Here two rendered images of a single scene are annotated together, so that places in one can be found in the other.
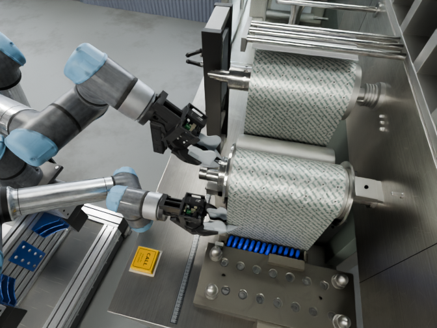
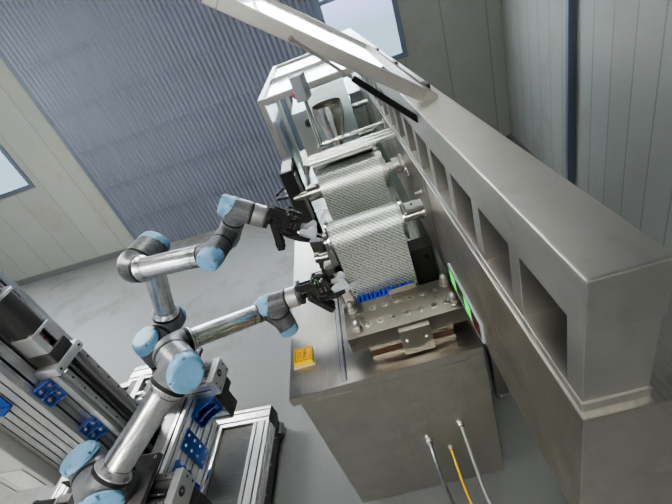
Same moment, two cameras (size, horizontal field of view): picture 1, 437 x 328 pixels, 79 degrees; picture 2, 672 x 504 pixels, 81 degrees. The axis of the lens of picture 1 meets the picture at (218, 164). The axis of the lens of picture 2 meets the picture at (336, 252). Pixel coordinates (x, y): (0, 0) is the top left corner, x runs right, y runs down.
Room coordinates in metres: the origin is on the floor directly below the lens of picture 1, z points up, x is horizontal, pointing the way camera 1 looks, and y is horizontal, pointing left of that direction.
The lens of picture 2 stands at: (-0.82, 0.06, 1.94)
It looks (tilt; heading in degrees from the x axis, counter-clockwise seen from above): 32 degrees down; 356
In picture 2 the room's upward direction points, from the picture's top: 22 degrees counter-clockwise
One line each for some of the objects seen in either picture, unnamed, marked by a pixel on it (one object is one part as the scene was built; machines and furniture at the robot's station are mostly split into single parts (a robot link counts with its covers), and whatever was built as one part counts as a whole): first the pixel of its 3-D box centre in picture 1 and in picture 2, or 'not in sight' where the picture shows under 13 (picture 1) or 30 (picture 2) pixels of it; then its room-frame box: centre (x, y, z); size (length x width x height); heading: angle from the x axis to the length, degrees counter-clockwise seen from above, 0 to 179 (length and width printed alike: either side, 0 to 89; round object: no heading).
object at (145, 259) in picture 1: (145, 259); (303, 356); (0.25, 0.23, 0.91); 0.07 x 0.07 x 0.02; 78
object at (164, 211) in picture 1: (183, 210); (314, 288); (0.32, 0.09, 1.12); 0.12 x 0.08 x 0.09; 78
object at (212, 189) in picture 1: (217, 197); (338, 280); (0.39, 0.00, 1.05); 0.06 x 0.05 x 0.31; 78
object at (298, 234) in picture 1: (270, 230); (379, 270); (0.27, -0.14, 1.11); 0.23 x 0.01 x 0.18; 78
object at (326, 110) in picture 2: not in sight; (327, 109); (1.03, -0.29, 1.50); 0.14 x 0.14 x 0.06
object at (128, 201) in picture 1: (129, 201); (274, 303); (0.35, 0.25, 1.11); 0.11 x 0.08 x 0.09; 78
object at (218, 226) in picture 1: (220, 224); (343, 283); (0.28, 0.00, 1.12); 0.09 x 0.03 x 0.06; 76
